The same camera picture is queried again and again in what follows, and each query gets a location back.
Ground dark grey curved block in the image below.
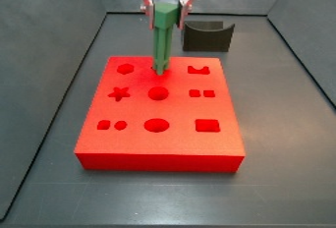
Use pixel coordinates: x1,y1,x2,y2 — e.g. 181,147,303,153
183,21,235,52

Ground red shape sorter block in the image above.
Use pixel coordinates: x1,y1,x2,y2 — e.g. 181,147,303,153
75,56,246,173

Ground green three prong peg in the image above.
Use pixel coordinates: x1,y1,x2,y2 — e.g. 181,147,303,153
153,3,179,75

